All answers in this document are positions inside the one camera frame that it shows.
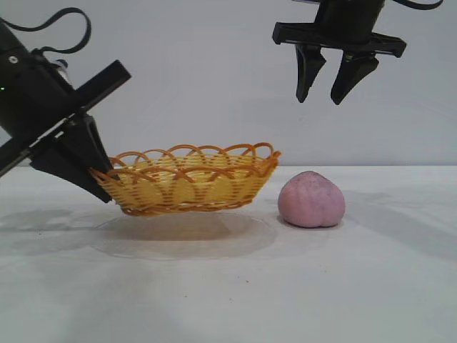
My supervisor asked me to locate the pink toy peach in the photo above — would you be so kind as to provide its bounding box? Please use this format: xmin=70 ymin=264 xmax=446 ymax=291
xmin=277 ymin=170 xmax=346 ymax=229

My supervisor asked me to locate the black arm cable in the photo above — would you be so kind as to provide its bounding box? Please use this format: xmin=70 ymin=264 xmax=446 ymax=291
xmin=0 ymin=6 xmax=92 ymax=60
xmin=391 ymin=0 xmax=446 ymax=10

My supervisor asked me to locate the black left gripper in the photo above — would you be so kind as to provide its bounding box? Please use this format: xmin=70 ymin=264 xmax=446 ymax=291
xmin=0 ymin=21 xmax=132 ymax=205

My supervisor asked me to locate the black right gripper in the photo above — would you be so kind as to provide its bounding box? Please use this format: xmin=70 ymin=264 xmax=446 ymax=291
xmin=273 ymin=0 xmax=408 ymax=106

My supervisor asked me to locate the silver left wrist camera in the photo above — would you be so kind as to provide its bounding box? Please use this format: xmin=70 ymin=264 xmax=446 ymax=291
xmin=52 ymin=58 xmax=71 ymax=86

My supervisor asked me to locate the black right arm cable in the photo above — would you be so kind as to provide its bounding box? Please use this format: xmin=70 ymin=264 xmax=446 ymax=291
xmin=391 ymin=0 xmax=446 ymax=10

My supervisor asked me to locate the yellow woven plastic basket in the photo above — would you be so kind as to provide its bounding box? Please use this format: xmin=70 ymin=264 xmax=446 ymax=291
xmin=90 ymin=141 xmax=283 ymax=218

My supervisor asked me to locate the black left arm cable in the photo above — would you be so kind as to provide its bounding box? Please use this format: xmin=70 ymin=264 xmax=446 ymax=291
xmin=0 ymin=6 xmax=92 ymax=60

